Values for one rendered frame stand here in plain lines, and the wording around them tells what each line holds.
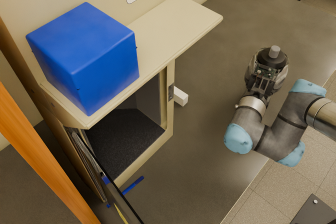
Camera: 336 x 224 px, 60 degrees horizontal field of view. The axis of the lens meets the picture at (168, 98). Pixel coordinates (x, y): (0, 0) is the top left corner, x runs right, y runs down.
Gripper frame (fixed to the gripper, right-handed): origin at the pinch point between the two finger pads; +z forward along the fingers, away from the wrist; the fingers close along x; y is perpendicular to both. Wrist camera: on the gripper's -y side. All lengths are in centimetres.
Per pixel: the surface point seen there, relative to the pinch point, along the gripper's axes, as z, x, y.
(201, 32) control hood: -37, 12, 36
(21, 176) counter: -64, 58, -21
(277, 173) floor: 28, -29, -115
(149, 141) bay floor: -37.0, 25.3, -13.2
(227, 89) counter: 1.2, 11.7, -20.5
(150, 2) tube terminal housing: -35, 23, 38
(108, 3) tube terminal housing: -44, 25, 42
